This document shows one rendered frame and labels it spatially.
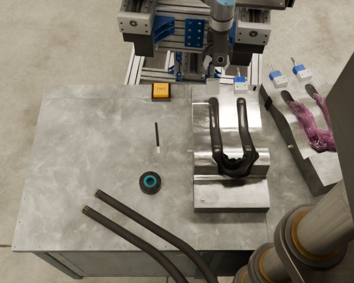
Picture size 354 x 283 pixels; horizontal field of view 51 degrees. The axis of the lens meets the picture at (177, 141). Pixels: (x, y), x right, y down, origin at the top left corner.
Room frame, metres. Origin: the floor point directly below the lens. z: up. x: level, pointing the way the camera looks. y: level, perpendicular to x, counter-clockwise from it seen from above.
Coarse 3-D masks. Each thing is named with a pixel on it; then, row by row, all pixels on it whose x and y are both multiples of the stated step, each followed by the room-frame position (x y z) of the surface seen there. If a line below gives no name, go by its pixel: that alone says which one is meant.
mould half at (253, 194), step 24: (192, 96) 0.85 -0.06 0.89; (216, 96) 0.85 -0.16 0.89; (240, 96) 0.85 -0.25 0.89; (192, 120) 0.75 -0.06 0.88; (192, 144) 0.67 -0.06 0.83; (240, 144) 0.62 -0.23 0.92; (264, 144) 0.62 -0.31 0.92; (216, 168) 0.53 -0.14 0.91; (264, 168) 0.54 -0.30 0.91; (216, 192) 0.47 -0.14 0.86; (240, 192) 0.47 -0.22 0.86; (264, 192) 0.47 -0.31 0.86
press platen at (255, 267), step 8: (264, 248) 0.18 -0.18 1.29; (272, 248) 0.18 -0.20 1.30; (256, 256) 0.16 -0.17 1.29; (264, 256) 0.16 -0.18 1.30; (248, 264) 0.15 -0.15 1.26; (256, 264) 0.14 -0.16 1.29; (248, 272) 0.14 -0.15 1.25; (256, 272) 0.13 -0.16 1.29; (264, 272) 0.13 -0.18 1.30; (256, 280) 0.11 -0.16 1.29; (264, 280) 0.11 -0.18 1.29; (272, 280) 0.11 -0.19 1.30; (288, 280) 0.11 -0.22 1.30
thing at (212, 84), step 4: (208, 80) 0.90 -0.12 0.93; (212, 80) 0.90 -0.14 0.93; (216, 80) 0.90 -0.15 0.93; (208, 84) 0.88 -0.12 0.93; (212, 84) 0.88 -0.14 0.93; (216, 84) 0.88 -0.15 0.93; (208, 88) 0.88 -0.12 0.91; (212, 88) 0.88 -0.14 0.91; (216, 88) 0.88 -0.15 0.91; (208, 92) 0.87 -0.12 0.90; (212, 92) 0.87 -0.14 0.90; (216, 92) 0.87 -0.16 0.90
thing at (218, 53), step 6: (216, 36) 0.88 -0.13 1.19; (222, 36) 0.88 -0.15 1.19; (216, 42) 0.86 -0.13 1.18; (222, 42) 0.86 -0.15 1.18; (216, 48) 0.85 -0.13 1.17; (222, 48) 0.85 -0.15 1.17; (216, 54) 0.83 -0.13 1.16; (222, 54) 0.83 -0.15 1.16; (216, 60) 0.81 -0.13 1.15; (222, 60) 0.81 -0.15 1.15; (216, 66) 0.80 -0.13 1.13; (222, 66) 0.80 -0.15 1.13
